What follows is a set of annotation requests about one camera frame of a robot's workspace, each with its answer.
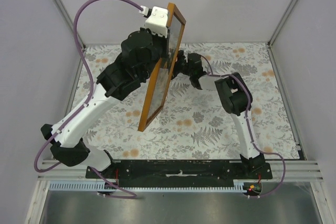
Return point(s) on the aluminium rail base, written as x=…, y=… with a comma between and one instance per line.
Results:
x=272, y=171

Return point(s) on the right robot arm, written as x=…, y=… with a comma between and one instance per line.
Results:
x=236, y=99

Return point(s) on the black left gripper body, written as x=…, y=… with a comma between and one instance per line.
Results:
x=160, y=50

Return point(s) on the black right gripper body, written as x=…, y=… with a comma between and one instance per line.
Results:
x=180, y=67

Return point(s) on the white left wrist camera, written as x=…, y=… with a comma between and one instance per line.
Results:
x=156, y=20

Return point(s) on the floral patterned table mat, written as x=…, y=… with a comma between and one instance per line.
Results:
x=193, y=123

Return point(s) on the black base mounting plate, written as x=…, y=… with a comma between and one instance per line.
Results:
x=173, y=181

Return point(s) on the wooden picture frame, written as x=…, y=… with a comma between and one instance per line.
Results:
x=161, y=76

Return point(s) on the white slotted cable duct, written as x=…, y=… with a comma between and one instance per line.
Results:
x=104, y=187

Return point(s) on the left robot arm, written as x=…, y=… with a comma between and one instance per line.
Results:
x=113, y=85

